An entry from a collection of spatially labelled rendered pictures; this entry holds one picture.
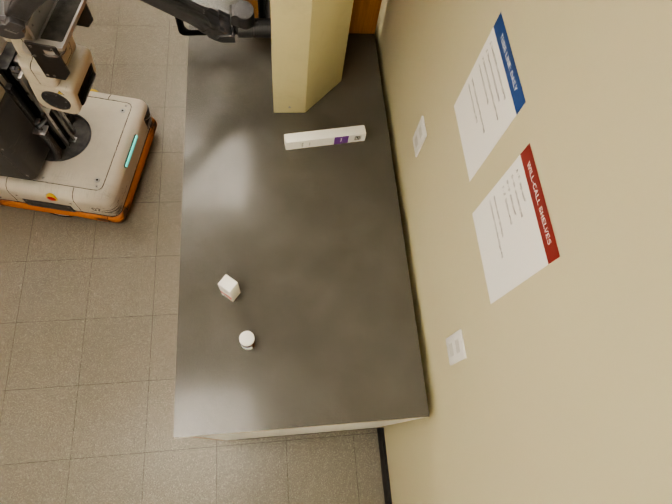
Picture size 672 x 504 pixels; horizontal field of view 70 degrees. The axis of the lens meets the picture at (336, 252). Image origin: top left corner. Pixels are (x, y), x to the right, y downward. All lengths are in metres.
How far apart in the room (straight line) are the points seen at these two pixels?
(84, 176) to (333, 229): 1.39
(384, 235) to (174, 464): 1.40
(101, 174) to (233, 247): 1.15
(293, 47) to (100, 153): 1.34
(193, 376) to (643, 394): 1.09
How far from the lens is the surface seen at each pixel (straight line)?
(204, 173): 1.65
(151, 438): 2.41
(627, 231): 0.71
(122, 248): 2.66
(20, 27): 1.72
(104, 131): 2.67
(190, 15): 1.60
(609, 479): 0.82
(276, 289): 1.47
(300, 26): 1.50
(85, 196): 2.52
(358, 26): 2.03
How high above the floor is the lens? 2.34
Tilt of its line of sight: 67 degrees down
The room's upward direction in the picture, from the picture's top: 15 degrees clockwise
